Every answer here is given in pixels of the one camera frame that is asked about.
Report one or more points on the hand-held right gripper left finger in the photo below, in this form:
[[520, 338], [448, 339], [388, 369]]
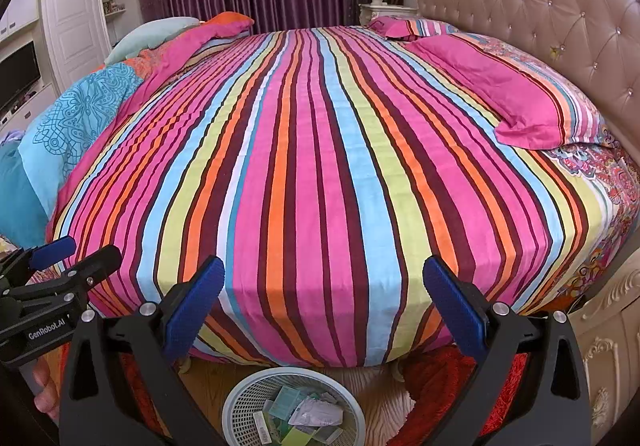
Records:
[[195, 311]]

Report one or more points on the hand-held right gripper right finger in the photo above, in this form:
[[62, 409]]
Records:
[[457, 311]]

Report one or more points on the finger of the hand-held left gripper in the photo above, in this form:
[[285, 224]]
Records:
[[52, 252], [95, 266]]

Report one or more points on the white plastic waste basket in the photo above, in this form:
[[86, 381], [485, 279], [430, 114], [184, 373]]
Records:
[[235, 401]]

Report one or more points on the teal cardboard box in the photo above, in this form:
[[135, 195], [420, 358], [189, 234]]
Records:
[[287, 398]]

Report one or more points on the white wet wipes packet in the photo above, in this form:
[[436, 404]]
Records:
[[315, 413]]

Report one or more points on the light green cardboard box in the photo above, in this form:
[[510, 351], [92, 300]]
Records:
[[300, 438]]

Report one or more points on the person's left hand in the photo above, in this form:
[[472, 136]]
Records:
[[47, 386]]

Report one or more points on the blue and pink quilt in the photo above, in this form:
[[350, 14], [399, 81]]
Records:
[[75, 115]]

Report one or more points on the striped bed sheet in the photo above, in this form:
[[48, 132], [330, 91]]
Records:
[[325, 201]]

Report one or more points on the floral bed skirt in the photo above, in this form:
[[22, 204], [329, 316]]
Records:
[[600, 216]]

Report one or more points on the black television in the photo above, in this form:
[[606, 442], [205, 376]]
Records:
[[17, 75]]

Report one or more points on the large pink pillow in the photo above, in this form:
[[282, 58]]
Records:
[[500, 85]]

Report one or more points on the white wardrobe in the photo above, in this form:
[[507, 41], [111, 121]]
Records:
[[70, 20]]

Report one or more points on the pale green pillow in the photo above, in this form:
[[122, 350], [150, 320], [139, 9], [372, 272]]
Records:
[[145, 38]]

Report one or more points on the white television cabinet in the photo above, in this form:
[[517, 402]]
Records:
[[15, 10]]

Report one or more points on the small pink pillow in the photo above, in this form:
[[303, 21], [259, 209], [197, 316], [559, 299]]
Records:
[[400, 28]]

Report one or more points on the cream nightstand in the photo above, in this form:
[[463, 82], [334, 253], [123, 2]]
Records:
[[385, 14]]

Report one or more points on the cream carved bed frame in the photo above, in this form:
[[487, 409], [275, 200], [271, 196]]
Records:
[[610, 351]]

